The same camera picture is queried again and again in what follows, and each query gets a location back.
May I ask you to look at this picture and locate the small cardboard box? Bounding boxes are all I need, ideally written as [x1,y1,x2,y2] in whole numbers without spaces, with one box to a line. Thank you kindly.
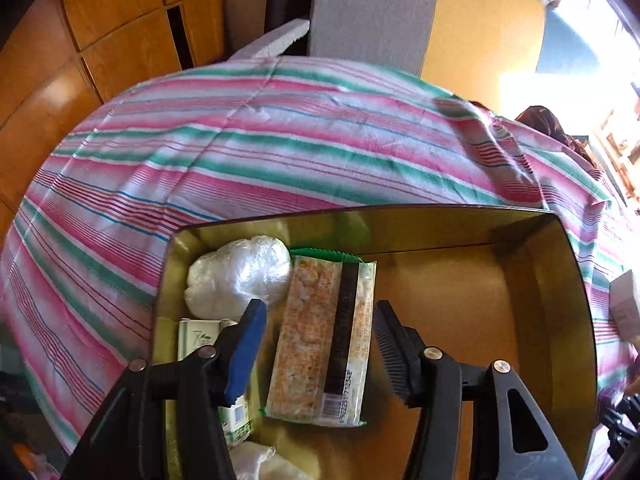
[609,269,640,346]

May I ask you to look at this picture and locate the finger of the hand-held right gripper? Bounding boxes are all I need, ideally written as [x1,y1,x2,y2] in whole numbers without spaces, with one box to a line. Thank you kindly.
[597,394,640,466]

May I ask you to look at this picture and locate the black striped cracker packet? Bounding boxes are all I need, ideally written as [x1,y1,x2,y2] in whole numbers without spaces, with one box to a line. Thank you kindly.
[259,247,378,428]

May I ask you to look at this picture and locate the wooden wardrobe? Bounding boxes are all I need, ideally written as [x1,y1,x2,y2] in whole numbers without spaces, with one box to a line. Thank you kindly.
[0,0,231,231]

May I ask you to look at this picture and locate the white foam piece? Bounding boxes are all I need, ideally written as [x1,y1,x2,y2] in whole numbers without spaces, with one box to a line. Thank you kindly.
[232,17,311,61]

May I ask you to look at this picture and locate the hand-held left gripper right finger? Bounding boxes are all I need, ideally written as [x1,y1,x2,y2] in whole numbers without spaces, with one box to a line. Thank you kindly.
[372,300,581,480]

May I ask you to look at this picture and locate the pink green striped blanket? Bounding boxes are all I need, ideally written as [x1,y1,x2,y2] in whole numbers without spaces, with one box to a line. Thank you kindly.
[0,55,640,480]

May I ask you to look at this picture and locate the white plastic bag bundle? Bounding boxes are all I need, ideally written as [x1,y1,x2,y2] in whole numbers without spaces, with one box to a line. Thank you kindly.
[185,235,293,318]

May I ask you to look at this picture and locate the dark red cloth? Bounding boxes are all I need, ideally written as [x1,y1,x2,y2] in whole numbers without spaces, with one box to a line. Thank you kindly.
[515,105,601,168]

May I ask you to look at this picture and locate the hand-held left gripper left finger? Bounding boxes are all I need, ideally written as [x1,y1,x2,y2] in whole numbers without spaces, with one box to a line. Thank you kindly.
[62,299,268,480]

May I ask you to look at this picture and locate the gold tin box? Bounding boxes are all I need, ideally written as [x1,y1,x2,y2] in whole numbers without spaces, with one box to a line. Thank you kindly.
[150,204,598,480]

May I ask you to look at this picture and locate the small green white carton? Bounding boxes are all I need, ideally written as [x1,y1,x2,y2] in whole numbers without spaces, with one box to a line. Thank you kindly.
[177,317,253,448]

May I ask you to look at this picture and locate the wooden side table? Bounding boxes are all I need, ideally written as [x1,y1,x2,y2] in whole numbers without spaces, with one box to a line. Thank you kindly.
[595,105,640,201]

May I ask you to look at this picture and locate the grey yellow blue headboard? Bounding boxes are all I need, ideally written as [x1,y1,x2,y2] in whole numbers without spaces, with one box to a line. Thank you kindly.
[307,0,616,126]

